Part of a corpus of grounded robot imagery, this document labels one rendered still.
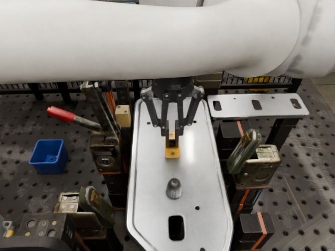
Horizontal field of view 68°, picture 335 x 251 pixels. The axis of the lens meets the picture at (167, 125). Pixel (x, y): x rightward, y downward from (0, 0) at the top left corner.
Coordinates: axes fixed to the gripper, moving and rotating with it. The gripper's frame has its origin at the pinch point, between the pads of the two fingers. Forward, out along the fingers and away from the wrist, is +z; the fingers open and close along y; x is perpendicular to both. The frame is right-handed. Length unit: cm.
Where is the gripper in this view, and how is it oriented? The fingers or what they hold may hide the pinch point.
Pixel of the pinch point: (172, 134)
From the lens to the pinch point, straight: 60.0
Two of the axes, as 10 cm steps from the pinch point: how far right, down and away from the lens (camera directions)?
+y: 10.0, -0.3, 0.2
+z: 0.0, 6.8, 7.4
